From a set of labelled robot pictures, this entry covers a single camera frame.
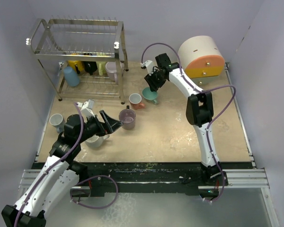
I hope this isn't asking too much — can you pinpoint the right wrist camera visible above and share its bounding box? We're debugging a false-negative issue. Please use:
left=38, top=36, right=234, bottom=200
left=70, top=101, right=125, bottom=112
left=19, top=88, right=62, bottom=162
left=140, top=60, right=155, bottom=75

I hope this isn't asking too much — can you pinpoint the aluminium frame rail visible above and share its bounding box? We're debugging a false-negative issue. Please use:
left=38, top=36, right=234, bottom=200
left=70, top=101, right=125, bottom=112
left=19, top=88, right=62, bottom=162
left=18, top=168, right=269, bottom=189

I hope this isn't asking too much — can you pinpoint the black mug white interior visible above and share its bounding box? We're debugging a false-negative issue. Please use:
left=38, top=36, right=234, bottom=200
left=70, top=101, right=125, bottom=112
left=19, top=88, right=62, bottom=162
left=83, top=61, right=98, bottom=75

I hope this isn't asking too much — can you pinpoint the purple mug black handle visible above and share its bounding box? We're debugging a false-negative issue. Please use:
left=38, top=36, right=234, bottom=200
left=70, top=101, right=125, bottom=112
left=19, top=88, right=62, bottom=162
left=119, top=105, right=136, bottom=130

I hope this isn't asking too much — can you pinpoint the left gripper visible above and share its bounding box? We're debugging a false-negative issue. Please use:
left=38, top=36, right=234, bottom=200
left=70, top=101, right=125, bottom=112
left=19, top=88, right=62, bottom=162
left=76, top=110, right=123, bottom=144

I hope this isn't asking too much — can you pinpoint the lilac mug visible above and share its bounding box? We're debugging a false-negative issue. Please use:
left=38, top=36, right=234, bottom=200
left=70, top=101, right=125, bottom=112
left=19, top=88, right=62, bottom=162
left=105, top=62, right=118, bottom=84

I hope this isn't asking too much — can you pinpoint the yellow mug black handle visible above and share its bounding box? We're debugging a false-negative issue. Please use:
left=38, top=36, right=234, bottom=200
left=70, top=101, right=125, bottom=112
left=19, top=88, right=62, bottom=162
left=67, top=60, right=84, bottom=75

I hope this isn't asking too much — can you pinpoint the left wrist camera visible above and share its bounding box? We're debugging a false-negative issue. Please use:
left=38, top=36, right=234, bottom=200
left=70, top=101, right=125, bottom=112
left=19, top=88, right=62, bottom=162
left=76, top=99, right=95, bottom=120

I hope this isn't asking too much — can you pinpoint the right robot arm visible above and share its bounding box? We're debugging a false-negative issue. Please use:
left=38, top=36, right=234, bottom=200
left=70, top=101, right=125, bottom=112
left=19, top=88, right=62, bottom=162
left=141, top=53, right=226, bottom=186

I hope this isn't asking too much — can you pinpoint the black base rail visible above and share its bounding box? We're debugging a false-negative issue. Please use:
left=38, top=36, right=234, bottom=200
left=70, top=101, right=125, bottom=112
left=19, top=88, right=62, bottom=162
left=30, top=161, right=254, bottom=198

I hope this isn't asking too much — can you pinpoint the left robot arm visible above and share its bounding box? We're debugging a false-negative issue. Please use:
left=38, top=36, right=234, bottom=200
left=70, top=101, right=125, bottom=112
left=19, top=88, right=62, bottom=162
left=1, top=110, right=123, bottom=227

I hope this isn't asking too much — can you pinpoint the blue cup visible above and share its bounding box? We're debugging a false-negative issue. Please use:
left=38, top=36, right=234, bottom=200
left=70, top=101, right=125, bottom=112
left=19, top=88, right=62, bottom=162
left=63, top=66, right=80, bottom=87

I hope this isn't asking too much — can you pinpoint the grey speckled mug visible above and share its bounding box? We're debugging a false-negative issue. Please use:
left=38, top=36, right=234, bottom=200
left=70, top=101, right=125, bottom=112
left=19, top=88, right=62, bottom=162
left=85, top=135, right=110, bottom=148

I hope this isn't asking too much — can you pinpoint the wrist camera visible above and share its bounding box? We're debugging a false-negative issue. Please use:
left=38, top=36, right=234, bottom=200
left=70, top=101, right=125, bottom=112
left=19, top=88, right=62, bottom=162
left=76, top=99, right=95, bottom=120
left=140, top=60, right=155, bottom=75

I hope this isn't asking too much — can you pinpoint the lime green mug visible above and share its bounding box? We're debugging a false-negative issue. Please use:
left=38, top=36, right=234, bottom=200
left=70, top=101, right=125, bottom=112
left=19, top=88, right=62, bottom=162
left=96, top=61, right=107, bottom=76

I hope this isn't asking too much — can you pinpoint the metal dish rack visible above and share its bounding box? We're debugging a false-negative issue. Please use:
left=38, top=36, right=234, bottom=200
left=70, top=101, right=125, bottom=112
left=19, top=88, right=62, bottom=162
left=26, top=17, right=129, bottom=104

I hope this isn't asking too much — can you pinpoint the salmon pink mug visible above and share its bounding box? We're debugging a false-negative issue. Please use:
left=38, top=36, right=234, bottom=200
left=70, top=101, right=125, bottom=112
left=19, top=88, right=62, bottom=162
left=129, top=93, right=145, bottom=110

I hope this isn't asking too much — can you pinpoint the teal cup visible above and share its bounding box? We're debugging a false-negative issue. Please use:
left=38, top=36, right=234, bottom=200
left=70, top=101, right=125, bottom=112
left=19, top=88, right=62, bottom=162
left=142, top=87, right=158, bottom=105

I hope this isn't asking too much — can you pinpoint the small grey cup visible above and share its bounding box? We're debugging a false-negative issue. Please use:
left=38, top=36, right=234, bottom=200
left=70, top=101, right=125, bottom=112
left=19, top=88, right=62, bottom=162
left=49, top=113, right=65, bottom=133

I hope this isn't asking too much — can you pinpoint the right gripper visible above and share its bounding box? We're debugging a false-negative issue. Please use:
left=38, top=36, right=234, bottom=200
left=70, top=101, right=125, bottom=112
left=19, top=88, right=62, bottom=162
left=144, top=68, right=166, bottom=92

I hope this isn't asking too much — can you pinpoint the round drawer box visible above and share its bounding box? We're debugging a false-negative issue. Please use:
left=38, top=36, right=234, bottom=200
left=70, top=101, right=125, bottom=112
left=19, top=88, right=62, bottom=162
left=178, top=35, right=225, bottom=86

